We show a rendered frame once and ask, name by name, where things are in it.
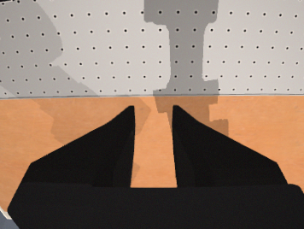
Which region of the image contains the grey perforated base plate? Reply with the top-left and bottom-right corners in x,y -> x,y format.
0,0 -> 304,100

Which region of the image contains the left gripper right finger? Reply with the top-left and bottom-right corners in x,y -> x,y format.
172,105 -> 288,187

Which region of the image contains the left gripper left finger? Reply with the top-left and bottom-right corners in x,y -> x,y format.
20,105 -> 136,187

